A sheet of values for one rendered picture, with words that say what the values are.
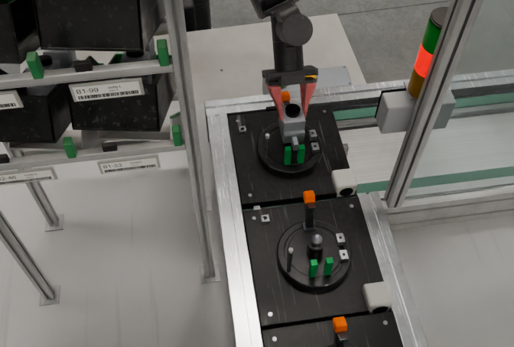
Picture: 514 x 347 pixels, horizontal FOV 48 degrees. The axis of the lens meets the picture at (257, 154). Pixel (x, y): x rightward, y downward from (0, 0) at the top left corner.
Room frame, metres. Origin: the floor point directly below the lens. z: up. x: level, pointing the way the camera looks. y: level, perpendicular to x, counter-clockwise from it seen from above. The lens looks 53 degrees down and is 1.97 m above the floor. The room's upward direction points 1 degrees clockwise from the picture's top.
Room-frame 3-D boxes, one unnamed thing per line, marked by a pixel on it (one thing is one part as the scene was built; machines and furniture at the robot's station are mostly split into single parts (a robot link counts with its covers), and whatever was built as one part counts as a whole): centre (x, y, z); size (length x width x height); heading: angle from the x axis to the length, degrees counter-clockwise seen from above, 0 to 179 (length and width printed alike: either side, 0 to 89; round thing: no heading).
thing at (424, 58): (0.67, -0.28, 1.33); 0.05 x 0.05 x 0.05
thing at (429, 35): (0.67, -0.28, 1.38); 0.05 x 0.05 x 0.05
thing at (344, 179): (0.67, -0.18, 0.97); 0.05 x 0.05 x 0.04; 9
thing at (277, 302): (0.50, -0.11, 1.01); 0.24 x 0.24 x 0.13; 9
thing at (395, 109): (0.67, -0.28, 1.29); 0.12 x 0.05 x 0.25; 99
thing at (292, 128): (0.74, -0.07, 1.07); 0.08 x 0.04 x 0.07; 9
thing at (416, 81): (0.67, -0.28, 1.28); 0.05 x 0.05 x 0.05
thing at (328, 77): (0.98, -0.12, 0.93); 0.21 x 0.07 x 0.06; 99
